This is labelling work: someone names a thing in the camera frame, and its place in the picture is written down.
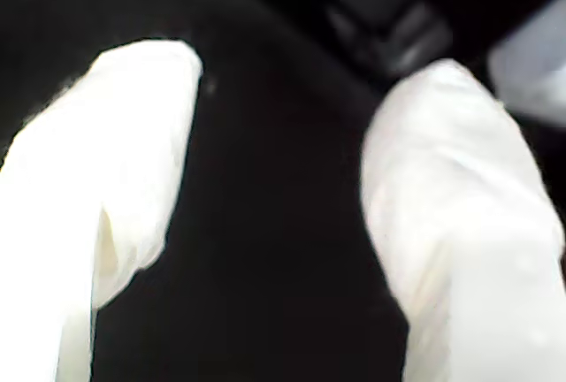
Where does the small white tape roll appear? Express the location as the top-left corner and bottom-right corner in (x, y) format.
(487, 1), (566, 129)

